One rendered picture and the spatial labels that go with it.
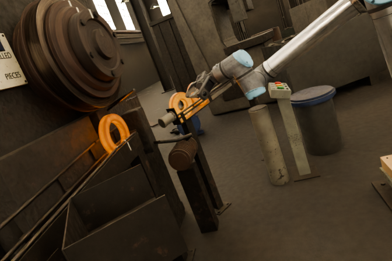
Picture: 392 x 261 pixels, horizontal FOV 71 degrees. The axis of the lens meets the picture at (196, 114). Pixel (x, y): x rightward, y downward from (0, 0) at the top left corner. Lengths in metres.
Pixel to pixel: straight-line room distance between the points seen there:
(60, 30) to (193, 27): 2.88
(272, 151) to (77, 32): 1.26
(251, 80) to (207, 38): 2.60
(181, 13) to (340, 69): 2.06
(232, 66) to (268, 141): 0.68
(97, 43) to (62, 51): 0.14
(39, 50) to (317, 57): 2.63
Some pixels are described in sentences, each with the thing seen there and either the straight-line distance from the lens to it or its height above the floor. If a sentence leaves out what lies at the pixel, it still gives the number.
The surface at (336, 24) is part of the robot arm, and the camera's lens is 1.25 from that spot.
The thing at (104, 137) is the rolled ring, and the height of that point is 0.77.
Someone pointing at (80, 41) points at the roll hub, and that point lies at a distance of 1.07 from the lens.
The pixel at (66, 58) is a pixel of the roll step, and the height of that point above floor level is 1.09.
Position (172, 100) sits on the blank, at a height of 0.75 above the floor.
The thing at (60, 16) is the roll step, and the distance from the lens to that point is 1.14.
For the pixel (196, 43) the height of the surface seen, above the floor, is 1.06.
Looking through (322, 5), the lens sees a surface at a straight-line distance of 4.77.
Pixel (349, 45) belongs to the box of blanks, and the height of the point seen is 0.49.
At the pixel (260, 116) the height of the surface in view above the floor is 0.48.
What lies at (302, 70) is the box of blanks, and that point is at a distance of 3.07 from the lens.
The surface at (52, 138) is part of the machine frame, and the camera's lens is 1.07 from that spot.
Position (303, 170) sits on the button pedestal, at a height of 0.04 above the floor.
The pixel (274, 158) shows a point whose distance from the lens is 1.79.
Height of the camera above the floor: 0.96
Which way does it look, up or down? 12 degrees down
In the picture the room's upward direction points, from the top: 20 degrees counter-clockwise
